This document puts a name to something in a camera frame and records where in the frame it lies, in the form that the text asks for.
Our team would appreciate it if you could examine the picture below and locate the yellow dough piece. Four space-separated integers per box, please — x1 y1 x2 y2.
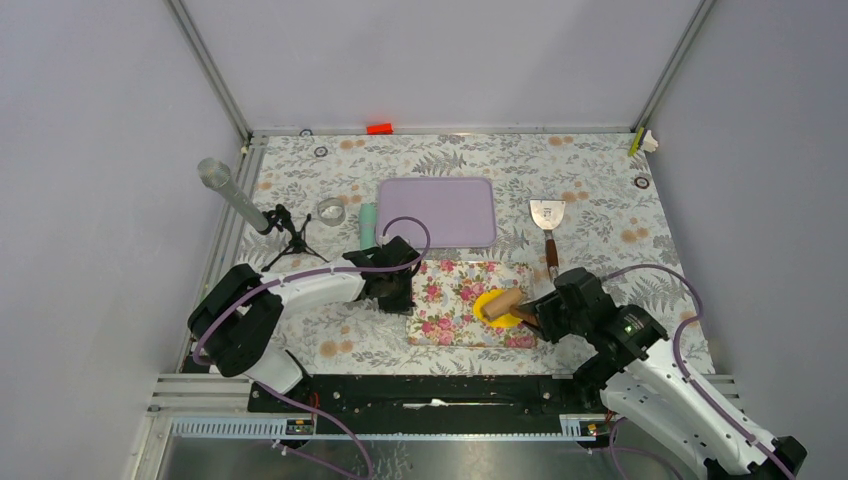
472 288 526 330

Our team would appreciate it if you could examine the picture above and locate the wooden dough roller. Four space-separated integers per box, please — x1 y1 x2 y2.
479 287 541 331

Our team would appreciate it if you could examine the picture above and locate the floral rectangular tray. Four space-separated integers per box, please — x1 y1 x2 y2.
406 260 537 349

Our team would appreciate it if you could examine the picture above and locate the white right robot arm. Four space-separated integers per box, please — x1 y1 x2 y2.
509 268 807 479

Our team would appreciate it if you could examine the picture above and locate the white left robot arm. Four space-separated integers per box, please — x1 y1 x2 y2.
187 236 423 411

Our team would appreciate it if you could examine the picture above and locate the purple plastic tray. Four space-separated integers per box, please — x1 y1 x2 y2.
376 177 497 249

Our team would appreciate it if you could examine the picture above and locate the floral tablecloth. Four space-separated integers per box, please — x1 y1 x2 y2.
239 134 713 375

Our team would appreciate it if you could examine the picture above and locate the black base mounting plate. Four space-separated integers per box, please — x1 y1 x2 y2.
247 374 615 436

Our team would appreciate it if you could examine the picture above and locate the black mini tripod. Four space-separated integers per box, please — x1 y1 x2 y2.
259 204 327 273

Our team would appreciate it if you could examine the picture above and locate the red block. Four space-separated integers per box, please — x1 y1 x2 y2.
366 123 394 135

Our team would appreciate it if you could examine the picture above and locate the white yellow corner clip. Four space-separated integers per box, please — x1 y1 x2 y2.
628 127 659 157

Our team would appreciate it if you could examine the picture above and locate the silver microphone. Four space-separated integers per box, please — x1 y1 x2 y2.
197 157 271 235

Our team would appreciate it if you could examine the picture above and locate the teal handled tool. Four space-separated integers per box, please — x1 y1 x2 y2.
358 203 377 250

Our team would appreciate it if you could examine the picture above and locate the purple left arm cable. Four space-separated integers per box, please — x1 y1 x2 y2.
192 217 433 480

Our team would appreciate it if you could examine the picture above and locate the metal spatula wooden handle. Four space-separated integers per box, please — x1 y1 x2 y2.
529 199 566 282

